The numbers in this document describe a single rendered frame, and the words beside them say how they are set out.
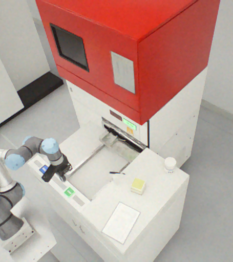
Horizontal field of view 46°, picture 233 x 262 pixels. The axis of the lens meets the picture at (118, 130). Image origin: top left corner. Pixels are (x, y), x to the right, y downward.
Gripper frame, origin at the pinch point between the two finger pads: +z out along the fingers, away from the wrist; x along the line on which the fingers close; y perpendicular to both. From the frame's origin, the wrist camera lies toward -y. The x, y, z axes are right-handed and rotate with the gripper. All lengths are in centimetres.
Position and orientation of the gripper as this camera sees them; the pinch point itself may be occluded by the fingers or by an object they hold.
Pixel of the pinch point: (62, 181)
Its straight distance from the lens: 166.9
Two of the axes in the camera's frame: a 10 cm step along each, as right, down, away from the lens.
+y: 6.8, -6.0, 4.3
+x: -7.3, -4.8, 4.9
